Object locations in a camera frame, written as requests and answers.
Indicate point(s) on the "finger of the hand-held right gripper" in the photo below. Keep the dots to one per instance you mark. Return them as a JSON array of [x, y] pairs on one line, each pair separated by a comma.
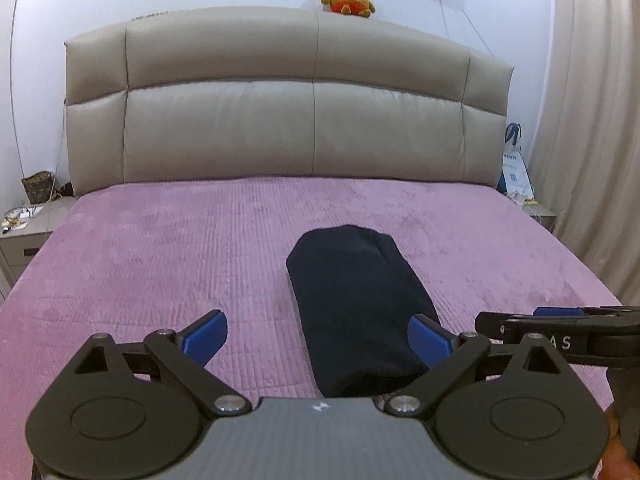
[[557, 311], [505, 327]]

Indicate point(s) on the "brown woven basket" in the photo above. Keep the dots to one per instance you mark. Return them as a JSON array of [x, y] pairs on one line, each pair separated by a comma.
[[37, 187]]

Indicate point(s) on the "beige leather headboard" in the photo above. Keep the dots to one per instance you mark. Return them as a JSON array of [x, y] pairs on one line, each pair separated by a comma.
[[290, 110]]

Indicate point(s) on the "beige curtain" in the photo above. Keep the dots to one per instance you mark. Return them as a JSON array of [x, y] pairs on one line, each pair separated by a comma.
[[595, 135]]

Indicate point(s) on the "grey nightstand with drawer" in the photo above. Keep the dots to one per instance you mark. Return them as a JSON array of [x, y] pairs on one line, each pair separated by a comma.
[[35, 245]]

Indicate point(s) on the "pink quilted bedspread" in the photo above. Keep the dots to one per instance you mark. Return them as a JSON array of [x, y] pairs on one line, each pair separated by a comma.
[[150, 270]]

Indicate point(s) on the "navy blue hoodie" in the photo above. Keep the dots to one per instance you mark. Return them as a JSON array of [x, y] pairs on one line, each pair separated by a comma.
[[357, 305]]

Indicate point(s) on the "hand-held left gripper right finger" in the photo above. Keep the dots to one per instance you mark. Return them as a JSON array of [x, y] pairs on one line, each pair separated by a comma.
[[430, 338]]

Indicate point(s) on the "person's right hand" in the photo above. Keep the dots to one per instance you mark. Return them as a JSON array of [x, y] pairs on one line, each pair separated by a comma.
[[614, 435]]

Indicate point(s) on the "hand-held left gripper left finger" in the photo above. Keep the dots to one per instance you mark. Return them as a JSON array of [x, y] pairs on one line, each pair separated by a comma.
[[207, 336]]

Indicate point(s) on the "white shopping bag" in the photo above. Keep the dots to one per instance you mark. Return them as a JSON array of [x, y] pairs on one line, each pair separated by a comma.
[[515, 170]]

